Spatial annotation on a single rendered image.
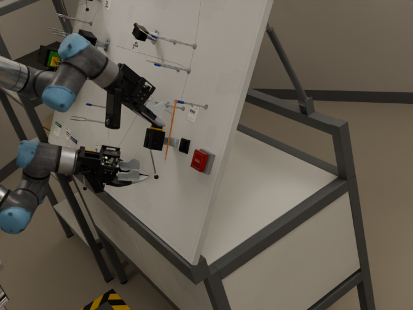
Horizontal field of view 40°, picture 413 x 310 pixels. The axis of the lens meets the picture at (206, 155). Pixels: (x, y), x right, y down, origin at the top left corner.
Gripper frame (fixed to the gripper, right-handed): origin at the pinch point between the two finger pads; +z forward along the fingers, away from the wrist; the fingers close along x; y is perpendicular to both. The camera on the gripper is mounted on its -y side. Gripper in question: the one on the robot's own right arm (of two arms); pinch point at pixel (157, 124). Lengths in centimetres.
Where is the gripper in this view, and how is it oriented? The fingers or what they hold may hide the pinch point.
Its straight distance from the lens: 166.4
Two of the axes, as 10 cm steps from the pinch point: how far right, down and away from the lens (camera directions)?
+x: -5.8, -2.0, 7.9
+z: 6.3, 5.1, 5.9
